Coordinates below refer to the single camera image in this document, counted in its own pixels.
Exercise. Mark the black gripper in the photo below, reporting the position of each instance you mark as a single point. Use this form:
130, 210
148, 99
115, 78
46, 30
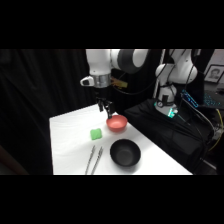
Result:
102, 93

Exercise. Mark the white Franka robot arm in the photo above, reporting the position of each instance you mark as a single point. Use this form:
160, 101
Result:
100, 63

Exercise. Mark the pink bowl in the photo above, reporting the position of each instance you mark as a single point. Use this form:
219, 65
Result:
117, 124

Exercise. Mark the black bowl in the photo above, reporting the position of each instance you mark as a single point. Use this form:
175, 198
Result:
125, 152

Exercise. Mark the black cloth-covered robot stand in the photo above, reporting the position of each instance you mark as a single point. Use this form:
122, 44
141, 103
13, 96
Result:
160, 133

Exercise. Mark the small green status light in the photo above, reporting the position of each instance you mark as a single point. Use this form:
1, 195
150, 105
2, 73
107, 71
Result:
171, 113

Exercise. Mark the black curtain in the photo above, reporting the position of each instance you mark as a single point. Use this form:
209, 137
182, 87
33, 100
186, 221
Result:
36, 106

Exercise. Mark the blue backlit keyboard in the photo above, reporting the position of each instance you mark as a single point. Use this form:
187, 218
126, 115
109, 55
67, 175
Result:
200, 98

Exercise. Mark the framed portrait picture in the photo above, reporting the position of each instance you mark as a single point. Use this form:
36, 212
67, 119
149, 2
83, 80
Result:
214, 74

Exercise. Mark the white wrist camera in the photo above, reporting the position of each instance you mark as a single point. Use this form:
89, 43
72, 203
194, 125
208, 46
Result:
86, 81

